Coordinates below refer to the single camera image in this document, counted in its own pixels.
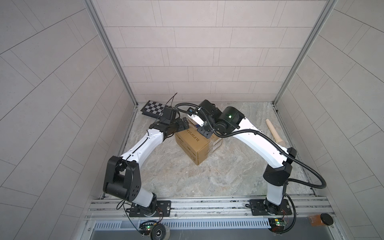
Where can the aluminium corner post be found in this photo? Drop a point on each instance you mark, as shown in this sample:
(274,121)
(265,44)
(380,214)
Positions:
(324,15)
(90,7)

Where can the aluminium corner post right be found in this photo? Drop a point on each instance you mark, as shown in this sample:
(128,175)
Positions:
(324,15)

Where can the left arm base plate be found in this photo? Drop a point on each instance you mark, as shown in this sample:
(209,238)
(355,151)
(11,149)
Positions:
(158,209)

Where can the round black speaker device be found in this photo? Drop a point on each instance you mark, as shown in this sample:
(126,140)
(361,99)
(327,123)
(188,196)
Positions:
(155,230)

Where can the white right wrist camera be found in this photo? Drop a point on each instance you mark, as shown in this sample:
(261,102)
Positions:
(196,120)

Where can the aluminium corner post left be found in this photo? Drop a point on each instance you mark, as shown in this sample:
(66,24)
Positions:
(90,7)

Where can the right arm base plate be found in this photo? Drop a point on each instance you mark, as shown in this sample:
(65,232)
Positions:
(261,208)

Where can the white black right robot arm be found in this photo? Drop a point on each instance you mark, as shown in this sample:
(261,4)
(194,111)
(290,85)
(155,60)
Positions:
(232,123)

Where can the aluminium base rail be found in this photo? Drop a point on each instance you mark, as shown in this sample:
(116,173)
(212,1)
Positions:
(216,218)

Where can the brown jar black lid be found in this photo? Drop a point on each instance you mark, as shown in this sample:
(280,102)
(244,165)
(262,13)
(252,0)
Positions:
(323,219)

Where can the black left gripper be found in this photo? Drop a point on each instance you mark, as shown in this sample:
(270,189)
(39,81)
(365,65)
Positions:
(180,126)

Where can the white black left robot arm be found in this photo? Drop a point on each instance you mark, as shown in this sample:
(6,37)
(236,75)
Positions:
(123,177)

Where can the brown cardboard express box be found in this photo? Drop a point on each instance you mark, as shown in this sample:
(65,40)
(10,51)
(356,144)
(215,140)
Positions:
(195,145)

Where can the green circuit board right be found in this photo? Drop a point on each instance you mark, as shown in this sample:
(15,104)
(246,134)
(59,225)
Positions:
(276,224)

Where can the black white chessboard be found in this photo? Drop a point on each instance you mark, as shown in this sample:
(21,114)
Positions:
(153,109)

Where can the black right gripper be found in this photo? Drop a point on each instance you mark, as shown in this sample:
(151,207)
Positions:
(205,133)

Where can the cream plastic handle tool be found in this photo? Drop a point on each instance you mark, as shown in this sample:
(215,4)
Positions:
(275,134)

